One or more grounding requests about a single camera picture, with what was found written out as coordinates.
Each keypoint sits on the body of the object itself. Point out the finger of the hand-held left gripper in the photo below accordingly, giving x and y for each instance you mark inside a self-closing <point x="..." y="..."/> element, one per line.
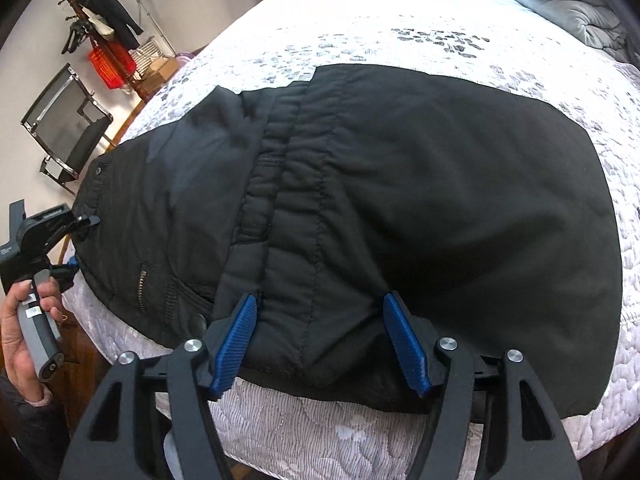
<point x="65" y="271"/>
<point x="87" y="221"/>

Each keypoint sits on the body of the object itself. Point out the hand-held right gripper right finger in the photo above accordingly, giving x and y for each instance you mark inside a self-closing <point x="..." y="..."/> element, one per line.
<point x="407" y="345"/>

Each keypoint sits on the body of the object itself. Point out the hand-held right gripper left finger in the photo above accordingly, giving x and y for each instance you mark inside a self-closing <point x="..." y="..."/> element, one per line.
<point x="232" y="345"/>

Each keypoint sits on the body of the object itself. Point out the black padded pants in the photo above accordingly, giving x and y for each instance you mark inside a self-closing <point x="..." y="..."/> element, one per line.
<point x="400" y="200"/>

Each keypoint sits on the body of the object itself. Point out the person's left forearm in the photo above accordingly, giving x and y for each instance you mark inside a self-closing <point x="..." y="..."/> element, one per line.
<point x="30" y="435"/>

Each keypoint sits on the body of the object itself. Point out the person's left hand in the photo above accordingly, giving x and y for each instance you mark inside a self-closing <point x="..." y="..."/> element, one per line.
<point x="15" y="350"/>

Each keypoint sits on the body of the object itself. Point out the black mesh chair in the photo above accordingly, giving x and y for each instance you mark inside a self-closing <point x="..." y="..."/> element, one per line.
<point x="75" y="145"/>

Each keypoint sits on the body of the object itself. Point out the bed with white quilted cover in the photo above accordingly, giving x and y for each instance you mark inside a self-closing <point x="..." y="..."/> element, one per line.
<point x="310" y="440"/>

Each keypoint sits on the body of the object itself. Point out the red bag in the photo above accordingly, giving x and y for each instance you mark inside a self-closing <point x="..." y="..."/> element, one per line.
<point x="112" y="67"/>

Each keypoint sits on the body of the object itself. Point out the cardboard boxes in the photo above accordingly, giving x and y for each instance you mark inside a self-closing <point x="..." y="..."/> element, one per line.
<point x="160" y="70"/>

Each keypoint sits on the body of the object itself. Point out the pink object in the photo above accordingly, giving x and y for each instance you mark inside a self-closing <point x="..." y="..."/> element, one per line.
<point x="185" y="55"/>

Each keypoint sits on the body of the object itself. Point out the black hanging garment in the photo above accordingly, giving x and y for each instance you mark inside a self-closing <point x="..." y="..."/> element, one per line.
<point x="115" y="10"/>

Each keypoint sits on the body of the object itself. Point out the wooden coat rack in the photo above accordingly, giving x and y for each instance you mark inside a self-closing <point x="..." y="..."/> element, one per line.
<point x="70" y="2"/>

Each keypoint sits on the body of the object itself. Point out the grey folded duvet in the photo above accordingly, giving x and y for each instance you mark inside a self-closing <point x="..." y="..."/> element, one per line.
<point x="565" y="15"/>

